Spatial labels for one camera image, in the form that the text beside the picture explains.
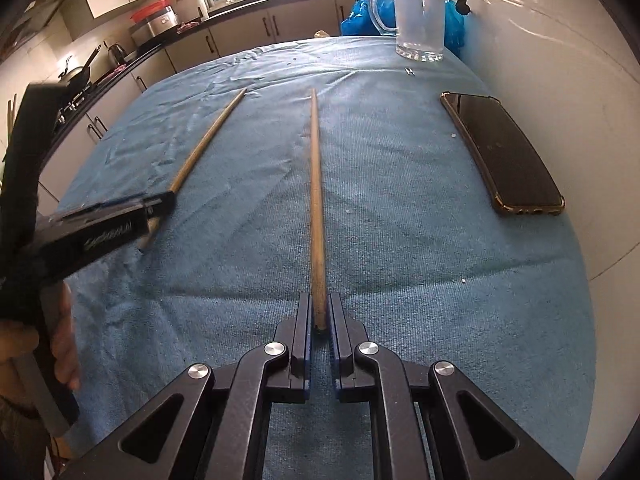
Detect person left hand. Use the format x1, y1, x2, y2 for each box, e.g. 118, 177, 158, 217
1, 283, 80, 406

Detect wooden chopstick two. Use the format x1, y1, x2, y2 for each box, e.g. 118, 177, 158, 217
138, 87, 247, 252

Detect steel pot red lid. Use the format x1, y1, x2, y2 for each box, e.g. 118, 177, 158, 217
129, 0, 179, 47

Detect blue plastic bag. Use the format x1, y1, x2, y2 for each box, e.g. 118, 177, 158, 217
340, 0, 465, 58

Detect clear glass mug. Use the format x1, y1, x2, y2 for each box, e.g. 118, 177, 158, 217
369, 0, 445, 63

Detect wooden chopstick five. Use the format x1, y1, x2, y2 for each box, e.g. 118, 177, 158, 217
310, 89, 328, 332

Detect lower kitchen cabinets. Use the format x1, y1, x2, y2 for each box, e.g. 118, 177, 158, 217
38, 0, 355, 214

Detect electric kettle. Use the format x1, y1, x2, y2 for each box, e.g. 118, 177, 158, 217
107, 44, 127, 66

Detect black smartphone in case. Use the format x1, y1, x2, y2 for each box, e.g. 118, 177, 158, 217
440, 91, 565, 216

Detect blue towel table cloth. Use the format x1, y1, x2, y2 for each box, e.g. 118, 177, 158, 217
56, 34, 598, 480

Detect black wok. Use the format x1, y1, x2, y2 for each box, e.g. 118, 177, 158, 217
58, 44, 102, 98

